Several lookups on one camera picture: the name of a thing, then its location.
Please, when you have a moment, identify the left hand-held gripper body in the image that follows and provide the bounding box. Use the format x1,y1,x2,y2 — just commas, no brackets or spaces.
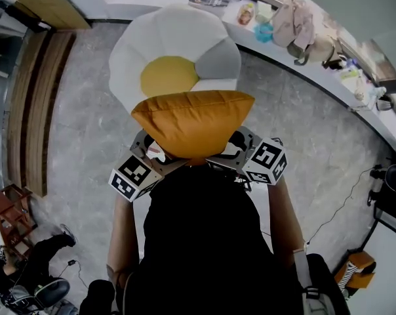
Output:
108,146,165,203

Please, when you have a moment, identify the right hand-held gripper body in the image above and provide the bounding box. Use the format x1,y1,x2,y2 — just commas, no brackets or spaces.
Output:
241,137,288,186

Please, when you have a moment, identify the orange pillow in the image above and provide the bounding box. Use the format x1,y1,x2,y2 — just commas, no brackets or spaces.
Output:
131,90,256,167

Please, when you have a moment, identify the person's left forearm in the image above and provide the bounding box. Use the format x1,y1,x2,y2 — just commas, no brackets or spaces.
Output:
106,194,145,287

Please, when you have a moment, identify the person's right forearm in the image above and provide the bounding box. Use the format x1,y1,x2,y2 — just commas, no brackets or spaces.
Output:
266,175,306,259

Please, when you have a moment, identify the grey shoulder bag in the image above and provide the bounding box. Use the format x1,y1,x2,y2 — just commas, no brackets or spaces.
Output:
292,248,338,315

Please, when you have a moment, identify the person's black shirt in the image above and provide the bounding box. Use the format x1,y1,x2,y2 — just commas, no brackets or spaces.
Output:
79,164,353,315

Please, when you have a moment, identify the wooden step platform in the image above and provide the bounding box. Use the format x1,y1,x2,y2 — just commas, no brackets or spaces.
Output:
6,30,77,198

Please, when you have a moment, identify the beige handbag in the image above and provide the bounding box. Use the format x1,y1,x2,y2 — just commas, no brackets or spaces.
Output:
311,33,349,71

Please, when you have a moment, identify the white flower-shaped lounge chair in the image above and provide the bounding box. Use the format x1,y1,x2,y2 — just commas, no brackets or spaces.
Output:
108,4,242,113

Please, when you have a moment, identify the pink backpack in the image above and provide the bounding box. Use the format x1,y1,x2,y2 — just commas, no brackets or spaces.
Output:
271,0,317,67

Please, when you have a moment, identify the orange drink bottle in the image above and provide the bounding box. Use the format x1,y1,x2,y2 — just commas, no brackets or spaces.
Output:
237,2,255,26

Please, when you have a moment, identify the pale plastic container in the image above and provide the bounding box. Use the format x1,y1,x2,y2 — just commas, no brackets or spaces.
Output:
255,1,275,24

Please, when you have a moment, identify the red-brown wooden stool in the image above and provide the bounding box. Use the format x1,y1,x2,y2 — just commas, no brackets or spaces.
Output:
0,184,38,261

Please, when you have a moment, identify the black equipment cart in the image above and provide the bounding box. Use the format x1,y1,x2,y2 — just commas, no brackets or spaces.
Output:
367,163,396,209

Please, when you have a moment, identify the silver kettle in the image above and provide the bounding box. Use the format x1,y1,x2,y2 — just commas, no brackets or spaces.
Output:
376,97,395,112

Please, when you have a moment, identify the black office chair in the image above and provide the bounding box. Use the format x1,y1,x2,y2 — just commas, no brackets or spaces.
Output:
7,276,71,313

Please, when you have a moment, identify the orange box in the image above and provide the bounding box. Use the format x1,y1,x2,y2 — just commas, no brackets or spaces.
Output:
334,249,378,291

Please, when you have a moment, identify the black long case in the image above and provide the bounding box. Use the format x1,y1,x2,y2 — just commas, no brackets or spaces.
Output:
0,0,52,34

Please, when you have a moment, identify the thin black floor cable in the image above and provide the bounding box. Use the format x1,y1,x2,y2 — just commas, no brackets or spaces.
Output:
305,166,378,246

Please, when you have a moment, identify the black charger cable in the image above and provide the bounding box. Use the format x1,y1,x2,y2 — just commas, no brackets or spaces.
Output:
55,259,89,290

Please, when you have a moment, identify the white frame rack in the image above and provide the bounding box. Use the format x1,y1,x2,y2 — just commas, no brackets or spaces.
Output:
0,23,25,78

